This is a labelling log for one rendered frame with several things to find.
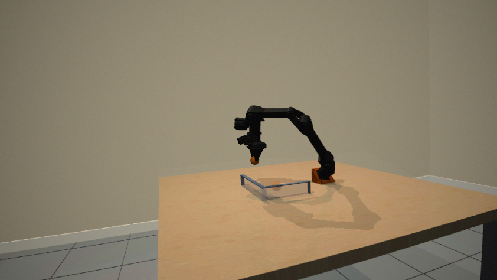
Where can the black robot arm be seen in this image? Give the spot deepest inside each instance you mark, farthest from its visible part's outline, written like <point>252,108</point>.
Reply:
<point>255,114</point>

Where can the clear low corner walls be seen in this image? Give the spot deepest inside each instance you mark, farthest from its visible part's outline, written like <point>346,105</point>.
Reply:
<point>275,193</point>

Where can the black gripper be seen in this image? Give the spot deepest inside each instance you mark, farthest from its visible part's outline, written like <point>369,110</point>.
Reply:
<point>256,146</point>

